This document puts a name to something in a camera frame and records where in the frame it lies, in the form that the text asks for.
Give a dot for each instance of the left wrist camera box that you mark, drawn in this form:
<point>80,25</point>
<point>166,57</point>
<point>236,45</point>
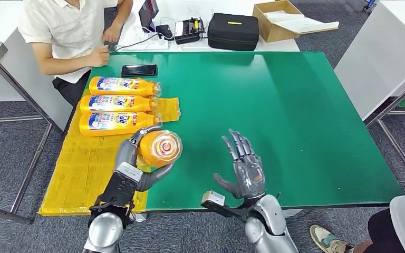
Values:
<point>122,185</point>

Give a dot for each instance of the white power strip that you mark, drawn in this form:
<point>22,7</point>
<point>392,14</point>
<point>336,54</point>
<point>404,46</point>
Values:
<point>153,44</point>

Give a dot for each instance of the black smartphone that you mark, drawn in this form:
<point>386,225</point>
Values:
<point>139,70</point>

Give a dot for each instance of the black power adapter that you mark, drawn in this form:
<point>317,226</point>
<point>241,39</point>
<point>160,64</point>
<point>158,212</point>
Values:
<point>164,32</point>

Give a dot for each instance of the white table foot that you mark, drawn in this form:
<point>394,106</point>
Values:
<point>139,217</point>
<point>291,213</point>

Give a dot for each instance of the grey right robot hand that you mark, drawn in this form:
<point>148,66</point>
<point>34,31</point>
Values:
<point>246,174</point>

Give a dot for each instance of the orange detergent bottle clear cap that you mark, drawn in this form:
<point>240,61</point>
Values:
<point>118,124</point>
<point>118,104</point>
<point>160,148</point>
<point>125,86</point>

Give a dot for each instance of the open cardboard box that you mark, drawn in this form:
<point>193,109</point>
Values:
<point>272,34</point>

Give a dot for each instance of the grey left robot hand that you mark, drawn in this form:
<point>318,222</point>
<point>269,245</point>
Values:
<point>129,153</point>

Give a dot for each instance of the black tablet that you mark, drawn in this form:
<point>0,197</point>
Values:
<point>147,15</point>

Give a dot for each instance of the black charger device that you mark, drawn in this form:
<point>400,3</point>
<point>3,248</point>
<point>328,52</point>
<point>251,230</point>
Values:
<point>188,32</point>

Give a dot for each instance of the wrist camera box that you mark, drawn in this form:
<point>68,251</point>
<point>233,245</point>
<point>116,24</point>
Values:
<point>216,200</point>
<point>122,185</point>

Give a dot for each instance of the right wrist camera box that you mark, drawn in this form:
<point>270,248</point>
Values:
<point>216,200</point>

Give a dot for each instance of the person's right hand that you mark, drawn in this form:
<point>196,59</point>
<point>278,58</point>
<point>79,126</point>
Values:
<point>99,57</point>

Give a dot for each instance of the person's left hand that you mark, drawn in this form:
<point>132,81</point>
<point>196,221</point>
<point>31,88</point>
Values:
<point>113,34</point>

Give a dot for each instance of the white table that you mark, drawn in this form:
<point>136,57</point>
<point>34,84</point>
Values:
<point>188,7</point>

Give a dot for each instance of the yellow taped mat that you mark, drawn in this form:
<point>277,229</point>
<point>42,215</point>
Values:
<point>83,167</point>

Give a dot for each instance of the white paper sheet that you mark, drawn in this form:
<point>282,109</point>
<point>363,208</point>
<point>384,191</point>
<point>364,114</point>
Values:
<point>304,23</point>

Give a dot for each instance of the black carrying case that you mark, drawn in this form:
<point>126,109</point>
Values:
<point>234,33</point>

